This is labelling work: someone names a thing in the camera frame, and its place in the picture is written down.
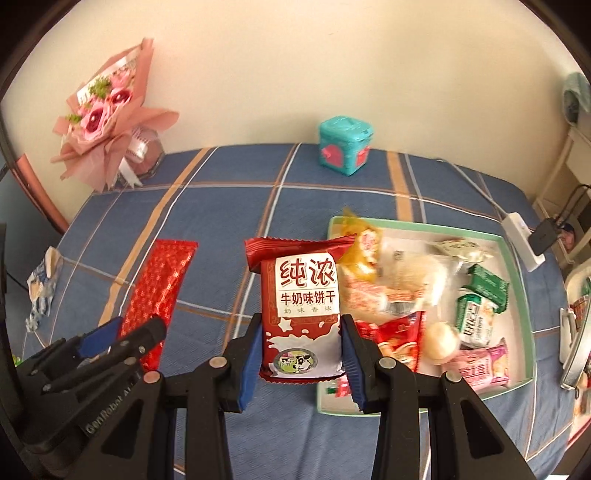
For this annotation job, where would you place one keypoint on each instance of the beige red-printed snack packet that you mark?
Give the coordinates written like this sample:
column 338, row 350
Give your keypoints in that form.
column 369, row 295

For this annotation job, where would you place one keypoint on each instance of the clear glass vase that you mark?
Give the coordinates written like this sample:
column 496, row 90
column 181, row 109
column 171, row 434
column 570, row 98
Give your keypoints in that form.
column 147, row 152

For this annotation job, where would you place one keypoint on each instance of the dark red biscuit packet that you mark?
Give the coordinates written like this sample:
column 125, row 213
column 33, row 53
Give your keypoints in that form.
column 300, row 295

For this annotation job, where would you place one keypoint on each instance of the blue white packet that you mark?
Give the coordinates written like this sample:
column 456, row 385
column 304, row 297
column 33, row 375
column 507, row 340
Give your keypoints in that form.
column 44, row 286

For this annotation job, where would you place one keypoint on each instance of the green-edged white cardboard tray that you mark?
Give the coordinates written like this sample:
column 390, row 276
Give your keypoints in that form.
column 517, row 350

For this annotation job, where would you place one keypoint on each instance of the white green-printed snack packet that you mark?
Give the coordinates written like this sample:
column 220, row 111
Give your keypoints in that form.
column 464, row 249

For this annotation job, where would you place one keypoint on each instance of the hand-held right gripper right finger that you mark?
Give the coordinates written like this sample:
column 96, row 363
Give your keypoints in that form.
column 355, row 364

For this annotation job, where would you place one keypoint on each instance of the teal toy box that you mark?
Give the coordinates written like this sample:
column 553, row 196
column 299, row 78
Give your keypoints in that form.
column 344, row 145

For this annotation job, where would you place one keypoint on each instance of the red white snack packet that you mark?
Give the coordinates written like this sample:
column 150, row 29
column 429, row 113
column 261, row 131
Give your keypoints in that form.
column 397, row 341

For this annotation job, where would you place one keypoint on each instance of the black charger adapter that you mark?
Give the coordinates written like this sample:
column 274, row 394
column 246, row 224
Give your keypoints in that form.
column 545, row 237

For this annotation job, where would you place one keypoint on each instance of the red patterned snack packet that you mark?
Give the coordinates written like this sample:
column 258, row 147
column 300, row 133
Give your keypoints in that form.
column 157, row 286

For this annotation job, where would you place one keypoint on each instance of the dark green snack packet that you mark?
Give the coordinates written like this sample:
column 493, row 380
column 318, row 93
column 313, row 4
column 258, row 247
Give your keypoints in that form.
column 487, row 284

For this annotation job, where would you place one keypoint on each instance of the small floral box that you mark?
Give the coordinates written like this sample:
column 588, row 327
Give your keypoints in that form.
column 565, row 235

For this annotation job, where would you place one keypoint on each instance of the pink flower bouquet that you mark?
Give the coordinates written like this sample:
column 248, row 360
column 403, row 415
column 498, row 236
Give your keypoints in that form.
column 106, row 120

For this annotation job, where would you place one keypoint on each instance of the pink snack packet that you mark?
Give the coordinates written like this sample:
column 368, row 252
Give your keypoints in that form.
column 480, row 367

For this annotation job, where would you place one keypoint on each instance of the blue plaid tablecloth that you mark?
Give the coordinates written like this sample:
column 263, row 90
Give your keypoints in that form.
column 221, row 207

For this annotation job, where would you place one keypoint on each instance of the clear white bun packet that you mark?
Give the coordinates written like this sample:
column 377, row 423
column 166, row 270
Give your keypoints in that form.
column 420, row 277

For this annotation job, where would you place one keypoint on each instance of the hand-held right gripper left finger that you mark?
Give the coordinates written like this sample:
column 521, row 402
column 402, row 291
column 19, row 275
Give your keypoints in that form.
column 251, row 364

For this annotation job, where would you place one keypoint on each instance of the teal cloth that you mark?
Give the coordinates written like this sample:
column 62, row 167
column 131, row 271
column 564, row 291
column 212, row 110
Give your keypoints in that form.
column 577, row 97

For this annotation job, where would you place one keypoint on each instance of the green white cracker packet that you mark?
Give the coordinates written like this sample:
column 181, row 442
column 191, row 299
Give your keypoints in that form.
column 475, row 321

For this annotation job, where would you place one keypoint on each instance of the cream wooden shelf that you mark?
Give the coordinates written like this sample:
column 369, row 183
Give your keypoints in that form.
column 563, row 166

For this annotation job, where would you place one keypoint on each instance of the yellow cake packet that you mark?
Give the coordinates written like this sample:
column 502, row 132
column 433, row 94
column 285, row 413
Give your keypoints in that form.
column 364, row 244

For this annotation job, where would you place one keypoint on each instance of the white power strip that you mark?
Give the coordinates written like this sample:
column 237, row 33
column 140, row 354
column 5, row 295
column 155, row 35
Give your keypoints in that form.
column 521, row 244

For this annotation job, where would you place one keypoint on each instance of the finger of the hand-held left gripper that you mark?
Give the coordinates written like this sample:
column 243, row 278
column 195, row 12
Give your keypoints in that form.
column 138, row 339
column 99, row 337

